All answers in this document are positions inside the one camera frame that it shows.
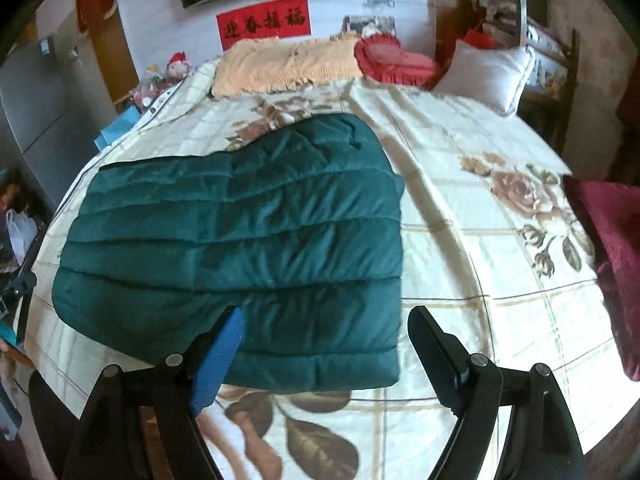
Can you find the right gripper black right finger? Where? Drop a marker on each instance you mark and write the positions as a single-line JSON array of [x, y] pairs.
[[468, 384]]

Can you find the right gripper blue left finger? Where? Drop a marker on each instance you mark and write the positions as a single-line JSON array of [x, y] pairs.
[[211, 355]]

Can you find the dark green quilted jacket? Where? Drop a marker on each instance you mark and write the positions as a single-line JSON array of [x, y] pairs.
[[300, 229]]

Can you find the white plastic bag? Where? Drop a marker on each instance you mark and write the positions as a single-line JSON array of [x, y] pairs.
[[22, 232]]

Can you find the floral cream bed quilt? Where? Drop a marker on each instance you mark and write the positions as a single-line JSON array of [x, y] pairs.
[[491, 249]]

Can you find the grey refrigerator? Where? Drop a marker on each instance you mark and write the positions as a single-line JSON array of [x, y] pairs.
[[45, 132]]

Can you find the blue paper bag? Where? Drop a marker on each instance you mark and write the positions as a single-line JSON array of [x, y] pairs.
[[121, 125]]

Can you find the maroon velvet cloth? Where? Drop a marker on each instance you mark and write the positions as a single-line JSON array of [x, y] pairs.
[[609, 213]]

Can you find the pig plush toy red hat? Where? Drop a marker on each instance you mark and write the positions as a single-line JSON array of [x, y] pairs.
[[178, 67]]

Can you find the peach ruffled pillow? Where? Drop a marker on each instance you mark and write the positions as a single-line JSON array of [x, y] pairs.
[[272, 65]]

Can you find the white satin pillow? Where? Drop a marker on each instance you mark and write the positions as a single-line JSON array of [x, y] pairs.
[[495, 78]]

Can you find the red heart-shaped cushion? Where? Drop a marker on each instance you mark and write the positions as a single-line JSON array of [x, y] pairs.
[[381, 57]]

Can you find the wooden chair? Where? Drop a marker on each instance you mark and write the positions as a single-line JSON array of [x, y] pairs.
[[548, 96]]

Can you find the red Chinese banner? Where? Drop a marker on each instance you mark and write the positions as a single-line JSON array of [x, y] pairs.
[[271, 19]]

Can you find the framed photo on headboard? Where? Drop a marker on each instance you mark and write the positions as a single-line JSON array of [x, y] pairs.
[[368, 25]]

